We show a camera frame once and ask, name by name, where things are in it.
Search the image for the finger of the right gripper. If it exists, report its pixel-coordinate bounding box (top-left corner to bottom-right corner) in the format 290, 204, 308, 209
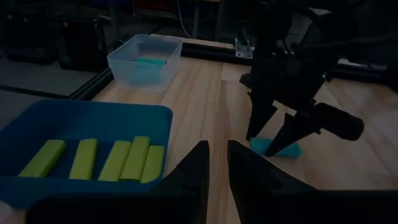
246, 91, 279, 141
266, 111, 322, 158

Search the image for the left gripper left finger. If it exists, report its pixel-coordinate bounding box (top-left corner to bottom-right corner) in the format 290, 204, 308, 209
154, 139, 211, 197

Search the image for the blue plastic bin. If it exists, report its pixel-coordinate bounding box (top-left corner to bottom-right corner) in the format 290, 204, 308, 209
0, 98, 174, 210

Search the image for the silver mounting bracket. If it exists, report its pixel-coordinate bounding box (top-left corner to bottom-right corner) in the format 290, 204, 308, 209
234, 29, 255, 60

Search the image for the green rectangular block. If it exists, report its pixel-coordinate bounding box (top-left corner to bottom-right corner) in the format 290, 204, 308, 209
68, 138, 99, 180
119, 136, 151, 181
17, 139, 67, 179
97, 140, 132, 182
140, 145, 166, 184

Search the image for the teal rectangular block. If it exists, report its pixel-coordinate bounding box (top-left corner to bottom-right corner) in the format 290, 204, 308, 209
134, 57, 169, 67
249, 137, 303, 159

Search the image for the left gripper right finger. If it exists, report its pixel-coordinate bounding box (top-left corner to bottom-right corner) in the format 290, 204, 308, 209
226, 139, 318, 200

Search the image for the black equipment cart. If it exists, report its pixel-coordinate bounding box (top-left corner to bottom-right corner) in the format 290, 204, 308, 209
0, 12, 108, 74

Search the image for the clear plastic bin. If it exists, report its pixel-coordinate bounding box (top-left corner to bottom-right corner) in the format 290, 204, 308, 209
106, 33, 183, 93

